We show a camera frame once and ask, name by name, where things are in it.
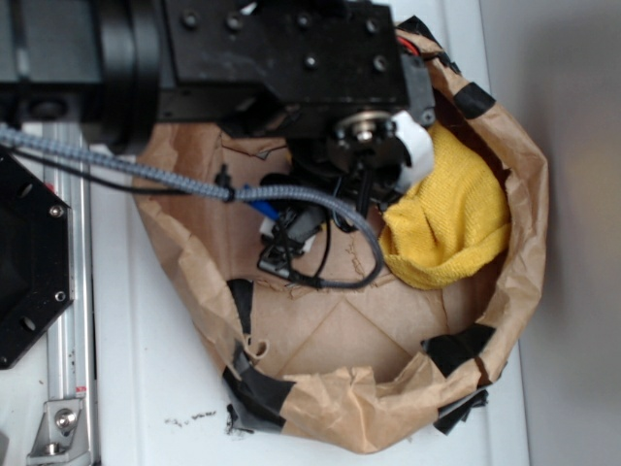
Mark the brown paper bag tray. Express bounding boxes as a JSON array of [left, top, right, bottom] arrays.
[[136, 17, 549, 453]]

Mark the yellow microfiber cloth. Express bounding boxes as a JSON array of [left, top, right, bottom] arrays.
[[379, 123, 511, 290]]

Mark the aluminium extrusion rail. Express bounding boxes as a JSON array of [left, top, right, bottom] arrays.
[[43, 123, 100, 466]]

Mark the metal corner bracket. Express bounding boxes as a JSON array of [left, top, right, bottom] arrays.
[[26, 398, 90, 465]]

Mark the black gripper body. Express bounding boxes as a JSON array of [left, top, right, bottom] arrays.
[[159, 1, 435, 202]]

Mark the grey braided cable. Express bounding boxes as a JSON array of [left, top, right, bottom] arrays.
[[0, 123, 387, 291]]

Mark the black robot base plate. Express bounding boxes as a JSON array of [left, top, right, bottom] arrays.
[[1, 149, 73, 370]]

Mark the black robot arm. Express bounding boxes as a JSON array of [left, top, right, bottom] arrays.
[[1, 1, 435, 202]]

